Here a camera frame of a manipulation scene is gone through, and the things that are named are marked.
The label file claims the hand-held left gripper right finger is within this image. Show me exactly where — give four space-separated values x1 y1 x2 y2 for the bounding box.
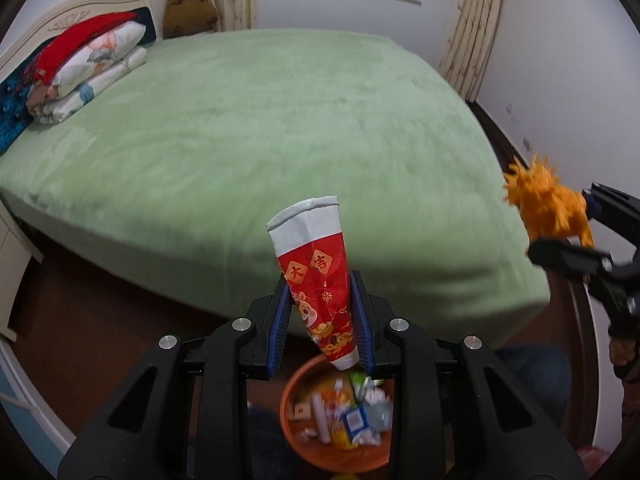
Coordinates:
352 271 586 480

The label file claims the orange spiky toy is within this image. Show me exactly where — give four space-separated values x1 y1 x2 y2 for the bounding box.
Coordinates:
501 152 596 248

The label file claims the blue patterned pillow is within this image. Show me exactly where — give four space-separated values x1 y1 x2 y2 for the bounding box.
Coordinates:
0 6 156 156

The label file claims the white nightstand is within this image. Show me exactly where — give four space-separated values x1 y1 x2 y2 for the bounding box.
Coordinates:
0 200 46 346

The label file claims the crumpled white paper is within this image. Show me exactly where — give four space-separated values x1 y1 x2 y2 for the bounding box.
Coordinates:
361 382 393 406

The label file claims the white light blue cabinet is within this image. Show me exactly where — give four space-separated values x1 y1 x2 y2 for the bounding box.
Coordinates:
0 340 76 461

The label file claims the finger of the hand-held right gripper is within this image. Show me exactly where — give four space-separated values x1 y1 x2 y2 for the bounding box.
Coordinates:
582 182 640 256
527 237 616 286

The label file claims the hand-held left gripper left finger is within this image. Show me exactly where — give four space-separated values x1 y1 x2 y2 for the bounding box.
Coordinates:
57 280 291 480

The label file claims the cream carved headboard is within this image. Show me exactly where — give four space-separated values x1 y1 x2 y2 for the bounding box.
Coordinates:
0 0 163 81

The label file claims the yellow wrapper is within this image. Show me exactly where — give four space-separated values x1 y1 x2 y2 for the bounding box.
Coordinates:
330 422 361 451

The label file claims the person's right jeans leg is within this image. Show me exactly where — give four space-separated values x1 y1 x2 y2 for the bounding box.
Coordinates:
495 345 573 426

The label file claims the person's right hand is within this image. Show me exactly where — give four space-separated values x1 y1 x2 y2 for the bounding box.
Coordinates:
610 335 640 380

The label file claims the orange plastic trash bin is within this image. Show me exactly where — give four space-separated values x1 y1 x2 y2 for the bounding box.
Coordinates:
279 355 401 476

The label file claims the red white printed tube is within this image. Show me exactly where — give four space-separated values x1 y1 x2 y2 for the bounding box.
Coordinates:
265 195 362 372

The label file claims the bed with green blanket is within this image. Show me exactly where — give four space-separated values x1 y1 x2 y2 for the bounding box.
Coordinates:
0 27 551 351

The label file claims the blue white packet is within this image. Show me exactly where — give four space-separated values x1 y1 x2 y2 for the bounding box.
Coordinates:
342 405 373 438

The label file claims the folded floral quilt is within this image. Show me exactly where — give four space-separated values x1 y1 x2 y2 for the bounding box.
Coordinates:
26 22 149 126

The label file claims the folded red blanket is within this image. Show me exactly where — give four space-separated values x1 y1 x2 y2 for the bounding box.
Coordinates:
35 11 138 78

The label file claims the clear plastic cup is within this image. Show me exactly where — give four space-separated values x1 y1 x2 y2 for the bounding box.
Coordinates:
367 402 393 431

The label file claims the brown capybara plush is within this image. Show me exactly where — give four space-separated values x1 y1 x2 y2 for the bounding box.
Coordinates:
162 0 222 40

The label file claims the white plastic tube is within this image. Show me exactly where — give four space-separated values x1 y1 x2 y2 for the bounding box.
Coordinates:
311 392 333 445

